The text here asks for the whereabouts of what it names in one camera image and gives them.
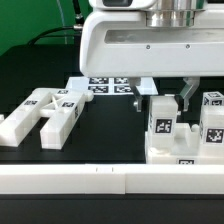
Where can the white chair back frame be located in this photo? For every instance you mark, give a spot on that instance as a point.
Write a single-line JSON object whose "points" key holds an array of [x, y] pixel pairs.
{"points": [[61, 107]]}

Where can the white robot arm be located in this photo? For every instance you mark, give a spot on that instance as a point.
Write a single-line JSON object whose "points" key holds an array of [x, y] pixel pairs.
{"points": [[159, 13]]}

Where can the white chair seat part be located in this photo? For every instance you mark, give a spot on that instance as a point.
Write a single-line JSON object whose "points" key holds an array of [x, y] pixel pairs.
{"points": [[187, 149]]}

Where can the white front fence rail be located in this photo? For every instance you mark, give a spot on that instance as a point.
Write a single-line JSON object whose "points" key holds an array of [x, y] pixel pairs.
{"points": [[111, 179]]}

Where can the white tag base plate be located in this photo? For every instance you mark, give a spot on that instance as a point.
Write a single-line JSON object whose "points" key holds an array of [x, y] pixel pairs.
{"points": [[111, 86]]}

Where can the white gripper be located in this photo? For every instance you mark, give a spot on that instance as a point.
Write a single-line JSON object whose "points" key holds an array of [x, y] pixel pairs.
{"points": [[120, 44]]}

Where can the white part at left edge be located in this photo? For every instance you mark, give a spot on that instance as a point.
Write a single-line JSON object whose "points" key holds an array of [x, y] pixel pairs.
{"points": [[1, 118]]}

